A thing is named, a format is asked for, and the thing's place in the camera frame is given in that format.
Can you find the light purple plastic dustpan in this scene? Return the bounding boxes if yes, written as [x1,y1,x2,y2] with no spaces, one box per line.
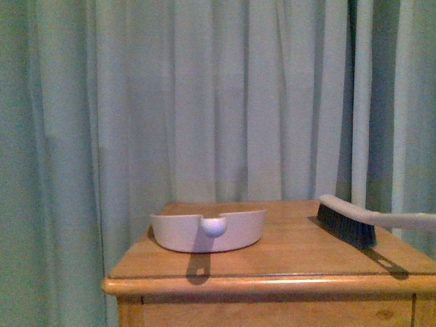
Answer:
[151,210,266,253]

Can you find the white hand brush black bristles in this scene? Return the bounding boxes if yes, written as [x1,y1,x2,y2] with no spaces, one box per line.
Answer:
[317,195,435,249]

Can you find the light green curtain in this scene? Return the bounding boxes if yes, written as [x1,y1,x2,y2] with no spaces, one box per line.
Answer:
[1,1,435,326]

